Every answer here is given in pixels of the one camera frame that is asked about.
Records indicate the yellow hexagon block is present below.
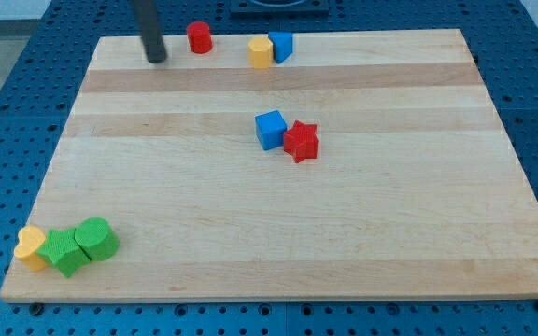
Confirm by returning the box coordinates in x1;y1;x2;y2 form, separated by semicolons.
248;36;273;69

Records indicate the blue cube block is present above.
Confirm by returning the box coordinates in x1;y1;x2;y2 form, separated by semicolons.
255;110;287;150

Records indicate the red star block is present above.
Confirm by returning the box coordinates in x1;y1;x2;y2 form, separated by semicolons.
283;120;319;163

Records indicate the blue triangle block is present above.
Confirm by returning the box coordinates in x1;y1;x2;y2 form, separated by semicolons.
268;31;293;63

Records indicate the red cylinder block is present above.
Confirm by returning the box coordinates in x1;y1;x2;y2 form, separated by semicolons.
186;21;213;54

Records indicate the green cylinder block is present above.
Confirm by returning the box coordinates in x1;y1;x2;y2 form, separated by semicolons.
75;217;120;261

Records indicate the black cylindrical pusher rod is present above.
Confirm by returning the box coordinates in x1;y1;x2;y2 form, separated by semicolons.
131;0;167;63

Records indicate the green star block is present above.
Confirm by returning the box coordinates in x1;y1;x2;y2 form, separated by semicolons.
36;228;91;278

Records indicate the yellow heart block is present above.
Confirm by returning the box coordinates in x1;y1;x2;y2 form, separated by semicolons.
13;225;48;272

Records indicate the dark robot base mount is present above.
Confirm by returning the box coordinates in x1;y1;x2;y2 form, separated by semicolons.
228;0;330;17

